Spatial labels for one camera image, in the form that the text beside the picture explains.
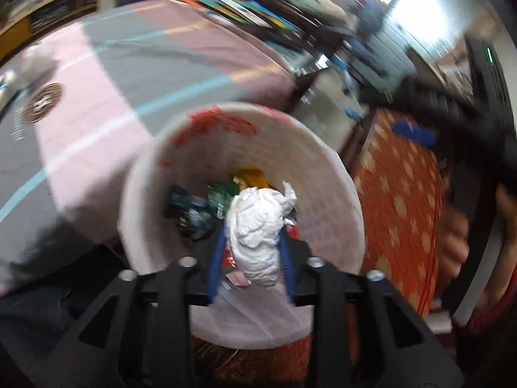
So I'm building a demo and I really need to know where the white plastic bag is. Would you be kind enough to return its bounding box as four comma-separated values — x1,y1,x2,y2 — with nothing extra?
225,181,297,287

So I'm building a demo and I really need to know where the green snack bag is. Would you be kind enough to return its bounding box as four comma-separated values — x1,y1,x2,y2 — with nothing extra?
207,180,240,219

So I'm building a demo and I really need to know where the yellow snack bag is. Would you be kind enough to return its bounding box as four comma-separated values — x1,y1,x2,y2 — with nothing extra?
233,167,272,191

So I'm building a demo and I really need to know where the person right hand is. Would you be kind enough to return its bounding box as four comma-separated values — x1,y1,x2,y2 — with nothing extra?
437,185,517,312

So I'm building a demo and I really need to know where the orange patterned chair cushion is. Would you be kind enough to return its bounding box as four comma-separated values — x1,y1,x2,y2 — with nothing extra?
193,110,441,383

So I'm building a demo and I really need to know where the green grey cushion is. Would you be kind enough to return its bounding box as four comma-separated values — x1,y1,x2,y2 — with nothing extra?
287,0,349,25

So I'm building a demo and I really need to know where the stack of books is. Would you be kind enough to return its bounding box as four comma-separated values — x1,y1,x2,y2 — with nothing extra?
177,0,316,47

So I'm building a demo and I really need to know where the plaid pink grey tablecloth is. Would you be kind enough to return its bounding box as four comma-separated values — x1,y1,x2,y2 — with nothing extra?
1,0,293,292

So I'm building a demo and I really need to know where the wooden tv cabinet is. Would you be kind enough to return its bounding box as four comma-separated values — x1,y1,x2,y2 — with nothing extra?
1,0,98,65

